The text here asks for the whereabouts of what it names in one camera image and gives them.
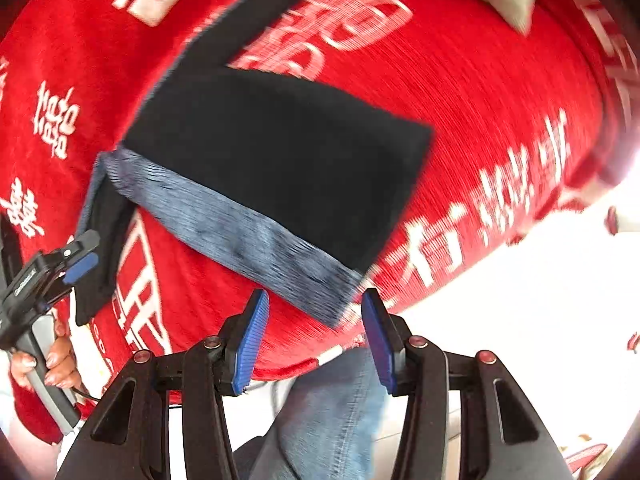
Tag black pants with grey waistband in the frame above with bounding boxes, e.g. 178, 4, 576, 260
76, 0, 433, 328

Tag person's left hand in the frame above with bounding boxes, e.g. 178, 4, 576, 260
10, 320, 81, 391

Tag person's blue jeans legs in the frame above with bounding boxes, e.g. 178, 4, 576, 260
232, 346, 388, 480

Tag red blanket with white characters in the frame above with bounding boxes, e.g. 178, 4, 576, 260
0, 0, 640, 446

